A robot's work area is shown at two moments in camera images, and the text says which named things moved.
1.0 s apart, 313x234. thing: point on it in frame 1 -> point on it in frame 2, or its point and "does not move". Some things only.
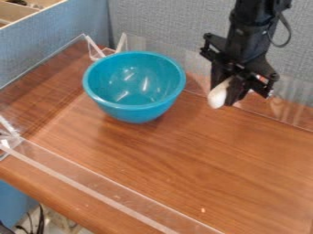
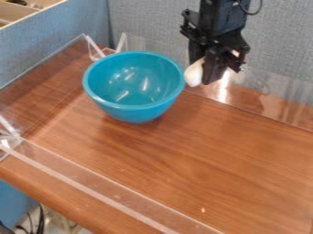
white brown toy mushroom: (217, 95) -> (193, 73)
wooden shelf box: (17, 11) does not move
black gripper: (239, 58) -> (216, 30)
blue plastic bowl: (136, 84) does not move
